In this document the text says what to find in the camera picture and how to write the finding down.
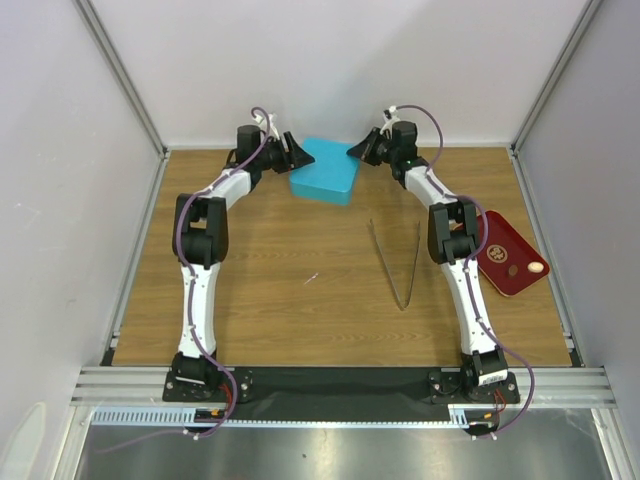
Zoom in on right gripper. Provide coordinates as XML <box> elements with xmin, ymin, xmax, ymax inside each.
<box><xmin>348</xmin><ymin>128</ymin><xmax>399</xmax><ymax>167</ymax></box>

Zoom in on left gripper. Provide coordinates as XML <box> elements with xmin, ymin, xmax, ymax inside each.
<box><xmin>255</xmin><ymin>133</ymin><xmax>314</xmax><ymax>175</ymax></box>

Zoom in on teal box lid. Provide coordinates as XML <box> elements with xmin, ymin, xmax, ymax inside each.
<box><xmin>289</xmin><ymin>137</ymin><xmax>360</xmax><ymax>189</ymax></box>

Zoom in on metal tongs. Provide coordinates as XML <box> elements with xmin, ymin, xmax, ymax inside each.
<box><xmin>367</xmin><ymin>218</ymin><xmax>422</xmax><ymax>311</ymax></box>

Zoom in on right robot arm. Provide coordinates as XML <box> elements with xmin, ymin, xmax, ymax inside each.
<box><xmin>348</xmin><ymin>121</ymin><xmax>509</xmax><ymax>402</ymax></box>

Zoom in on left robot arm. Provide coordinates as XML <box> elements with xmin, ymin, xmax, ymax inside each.
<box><xmin>163</xmin><ymin>125</ymin><xmax>314</xmax><ymax>402</ymax></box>

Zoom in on teal chocolate box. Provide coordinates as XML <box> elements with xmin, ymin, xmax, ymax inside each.
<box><xmin>290</xmin><ymin>183</ymin><xmax>353</xmax><ymax>206</ymax></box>

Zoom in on red chocolate tray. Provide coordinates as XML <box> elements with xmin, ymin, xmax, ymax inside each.
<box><xmin>477</xmin><ymin>210</ymin><xmax>551</xmax><ymax>297</ymax></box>

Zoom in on beige oval chocolate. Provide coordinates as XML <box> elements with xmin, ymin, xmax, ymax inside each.
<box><xmin>527</xmin><ymin>261</ymin><xmax>545</xmax><ymax>273</ymax></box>

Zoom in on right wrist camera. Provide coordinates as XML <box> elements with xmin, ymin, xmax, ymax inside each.
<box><xmin>380</xmin><ymin>105</ymin><xmax>400</xmax><ymax>135</ymax></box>

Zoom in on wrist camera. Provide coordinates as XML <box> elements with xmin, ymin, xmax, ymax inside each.
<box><xmin>380</xmin><ymin>105</ymin><xmax>400</xmax><ymax>135</ymax></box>
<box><xmin>251</xmin><ymin>108</ymin><xmax>280</xmax><ymax>140</ymax></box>

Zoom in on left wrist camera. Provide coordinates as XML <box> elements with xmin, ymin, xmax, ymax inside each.
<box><xmin>251</xmin><ymin>108</ymin><xmax>280</xmax><ymax>140</ymax></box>

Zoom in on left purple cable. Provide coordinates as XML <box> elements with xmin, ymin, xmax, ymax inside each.
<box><xmin>94</xmin><ymin>105</ymin><xmax>274</xmax><ymax>454</ymax></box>

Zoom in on purple cable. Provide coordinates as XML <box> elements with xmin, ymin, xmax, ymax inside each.
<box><xmin>94</xmin><ymin>105</ymin><xmax>274</xmax><ymax>454</ymax></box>
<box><xmin>392</xmin><ymin>103</ymin><xmax>537</xmax><ymax>441</ymax></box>

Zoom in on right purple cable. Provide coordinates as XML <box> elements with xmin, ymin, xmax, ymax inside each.
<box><xmin>392</xmin><ymin>103</ymin><xmax>537</xmax><ymax>441</ymax></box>

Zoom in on left aluminium frame post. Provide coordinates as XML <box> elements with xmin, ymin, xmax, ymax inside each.
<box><xmin>72</xmin><ymin>0</ymin><xmax>170</xmax><ymax>160</ymax></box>

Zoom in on aluminium frame post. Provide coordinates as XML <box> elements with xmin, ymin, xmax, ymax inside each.
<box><xmin>509</xmin><ymin>0</ymin><xmax>604</xmax><ymax>151</ymax></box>
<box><xmin>72</xmin><ymin>0</ymin><xmax>170</xmax><ymax>160</ymax></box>

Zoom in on right aluminium frame post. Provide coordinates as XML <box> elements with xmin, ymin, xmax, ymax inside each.
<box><xmin>509</xmin><ymin>0</ymin><xmax>604</xmax><ymax>151</ymax></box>

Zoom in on slotted cable duct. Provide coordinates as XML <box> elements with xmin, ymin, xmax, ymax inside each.
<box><xmin>92</xmin><ymin>405</ymin><xmax>499</xmax><ymax>430</ymax></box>

